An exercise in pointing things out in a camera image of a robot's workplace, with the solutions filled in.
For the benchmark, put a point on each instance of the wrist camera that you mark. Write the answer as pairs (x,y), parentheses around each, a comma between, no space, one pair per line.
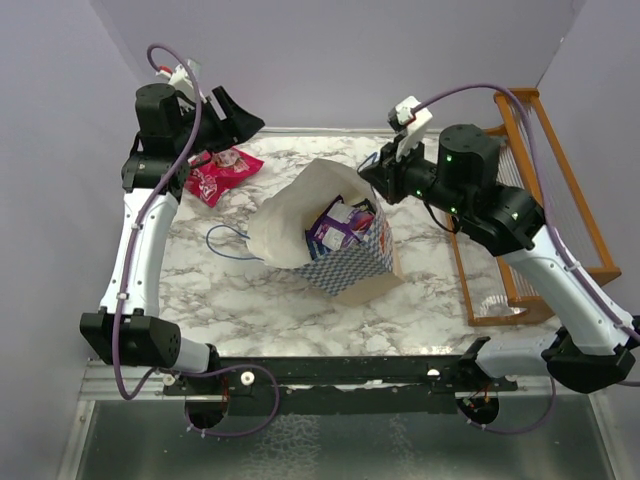
(409,120)
(179,78)

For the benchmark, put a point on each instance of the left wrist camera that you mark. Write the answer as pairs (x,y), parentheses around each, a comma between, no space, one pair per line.
(179,78)

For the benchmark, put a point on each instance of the checkered paper bag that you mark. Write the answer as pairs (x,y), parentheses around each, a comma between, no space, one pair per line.
(352,276)

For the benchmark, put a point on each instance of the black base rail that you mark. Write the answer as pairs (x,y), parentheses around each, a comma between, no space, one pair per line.
(258,387)

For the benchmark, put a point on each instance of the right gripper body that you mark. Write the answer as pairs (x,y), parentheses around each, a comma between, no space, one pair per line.
(413,175)

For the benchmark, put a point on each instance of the orange wooden rack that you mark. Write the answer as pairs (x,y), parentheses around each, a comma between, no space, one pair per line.
(531,157)

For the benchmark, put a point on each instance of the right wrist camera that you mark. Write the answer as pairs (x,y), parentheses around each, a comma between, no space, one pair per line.
(409,120)

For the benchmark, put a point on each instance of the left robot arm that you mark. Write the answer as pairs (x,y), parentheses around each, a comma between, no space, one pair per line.
(126,328)

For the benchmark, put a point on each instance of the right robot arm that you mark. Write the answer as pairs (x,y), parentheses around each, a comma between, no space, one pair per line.
(593,347)

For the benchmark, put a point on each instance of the red snack bag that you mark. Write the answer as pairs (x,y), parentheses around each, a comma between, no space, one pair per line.
(213,174)

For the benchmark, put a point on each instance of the purple candy bag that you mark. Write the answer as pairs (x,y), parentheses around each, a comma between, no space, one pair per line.
(339,226)

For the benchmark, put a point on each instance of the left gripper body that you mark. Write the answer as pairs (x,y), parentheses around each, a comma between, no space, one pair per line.
(210,130)

